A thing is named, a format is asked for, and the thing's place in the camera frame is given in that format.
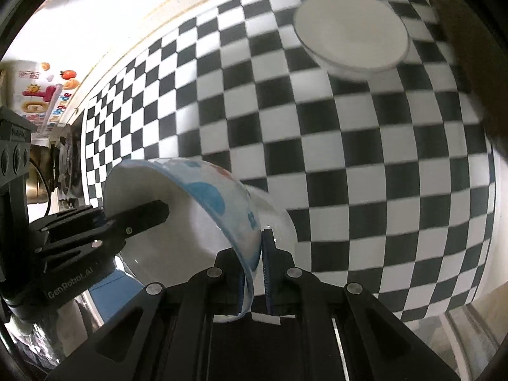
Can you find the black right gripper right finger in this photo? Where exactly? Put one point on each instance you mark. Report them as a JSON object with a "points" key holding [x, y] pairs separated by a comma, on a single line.
{"points": [[282, 293]]}

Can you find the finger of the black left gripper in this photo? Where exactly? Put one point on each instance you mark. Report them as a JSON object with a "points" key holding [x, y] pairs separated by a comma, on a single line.
{"points": [[130, 222]]}

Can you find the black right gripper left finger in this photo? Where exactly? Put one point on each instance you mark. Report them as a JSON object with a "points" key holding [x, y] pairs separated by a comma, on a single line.
{"points": [[228, 283]]}

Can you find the white bowl blue red dots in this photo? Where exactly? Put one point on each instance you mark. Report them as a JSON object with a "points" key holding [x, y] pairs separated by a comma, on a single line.
{"points": [[210, 211]]}

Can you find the black gas stove burner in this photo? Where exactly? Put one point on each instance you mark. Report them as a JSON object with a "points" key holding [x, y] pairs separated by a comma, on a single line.
{"points": [[67, 163]]}

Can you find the steel cooking pot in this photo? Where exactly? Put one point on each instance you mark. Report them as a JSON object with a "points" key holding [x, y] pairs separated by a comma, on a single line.
{"points": [[39, 187]]}

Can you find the black white checkered mat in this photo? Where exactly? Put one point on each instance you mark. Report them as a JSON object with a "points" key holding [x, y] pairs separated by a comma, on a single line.
{"points": [[389, 183]]}

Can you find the small white bowl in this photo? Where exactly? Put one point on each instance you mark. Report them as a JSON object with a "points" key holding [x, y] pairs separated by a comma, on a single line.
{"points": [[352, 39]]}

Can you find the colourful wall sticker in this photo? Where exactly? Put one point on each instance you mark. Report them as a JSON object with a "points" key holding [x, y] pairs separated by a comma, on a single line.
{"points": [[42, 91]]}

